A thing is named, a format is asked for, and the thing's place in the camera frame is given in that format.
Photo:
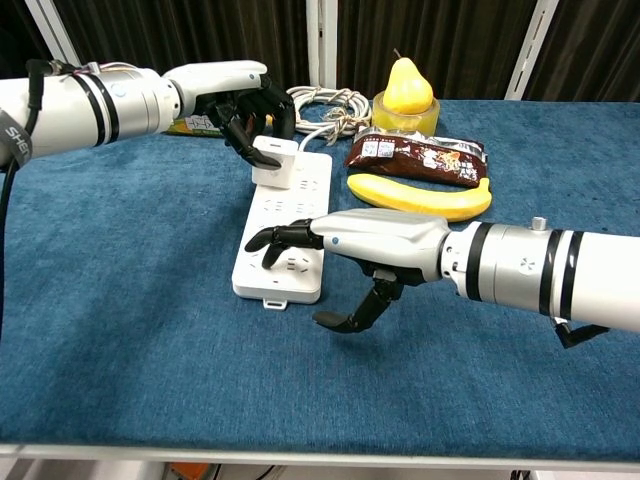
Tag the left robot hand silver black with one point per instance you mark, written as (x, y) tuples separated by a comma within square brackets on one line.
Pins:
[(215, 77)]

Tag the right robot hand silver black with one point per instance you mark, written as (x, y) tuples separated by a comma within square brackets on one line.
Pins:
[(380, 235)]

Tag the white power strip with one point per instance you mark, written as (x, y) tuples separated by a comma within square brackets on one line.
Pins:
[(290, 210)]

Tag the white charger plug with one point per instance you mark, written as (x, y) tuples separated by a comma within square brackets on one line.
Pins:
[(280, 175)]

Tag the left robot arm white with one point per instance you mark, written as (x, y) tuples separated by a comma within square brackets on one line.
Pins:
[(75, 115)]

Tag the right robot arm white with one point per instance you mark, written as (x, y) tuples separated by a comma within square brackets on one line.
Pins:
[(525, 265)]

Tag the black pleated curtain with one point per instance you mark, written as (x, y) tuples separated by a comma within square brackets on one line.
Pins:
[(200, 35)]

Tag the yellow banana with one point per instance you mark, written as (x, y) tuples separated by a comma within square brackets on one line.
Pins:
[(420, 200)]

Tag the brown tea bottle yellow cap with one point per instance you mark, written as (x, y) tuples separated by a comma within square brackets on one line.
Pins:
[(192, 126)]

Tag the brown snack packet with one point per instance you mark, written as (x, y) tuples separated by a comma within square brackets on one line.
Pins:
[(415, 157)]

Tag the yellow pear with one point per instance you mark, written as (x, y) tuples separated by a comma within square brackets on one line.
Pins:
[(407, 90)]

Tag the blue felt table mat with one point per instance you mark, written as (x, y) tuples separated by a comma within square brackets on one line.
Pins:
[(150, 325)]

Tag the white metal frame post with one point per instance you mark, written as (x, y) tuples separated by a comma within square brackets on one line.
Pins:
[(532, 50), (55, 30), (321, 45)]

